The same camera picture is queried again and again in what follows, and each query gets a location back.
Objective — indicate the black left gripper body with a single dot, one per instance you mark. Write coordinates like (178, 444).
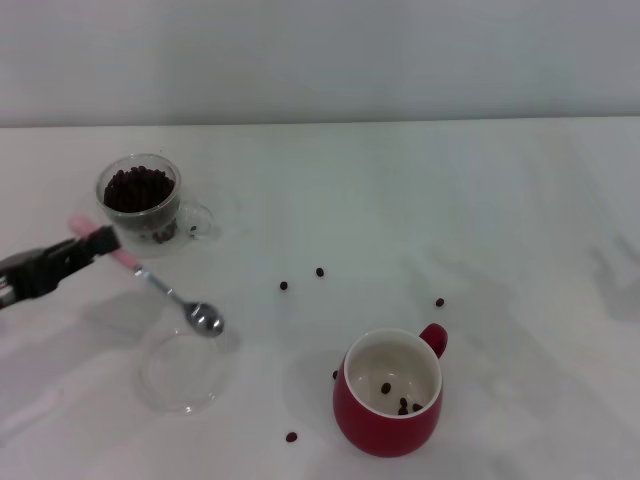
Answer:
(35, 275)

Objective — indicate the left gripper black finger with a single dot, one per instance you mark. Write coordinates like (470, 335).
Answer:
(92, 247)

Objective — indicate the double-wall glass cup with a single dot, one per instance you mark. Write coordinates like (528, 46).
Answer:
(145, 250)

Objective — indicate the pile of coffee beans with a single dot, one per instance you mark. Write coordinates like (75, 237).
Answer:
(135, 192)

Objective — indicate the clear glass saucer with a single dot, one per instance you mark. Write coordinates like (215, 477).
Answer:
(170, 400)

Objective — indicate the red mug white inside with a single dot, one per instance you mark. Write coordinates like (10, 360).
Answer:
(380, 440)

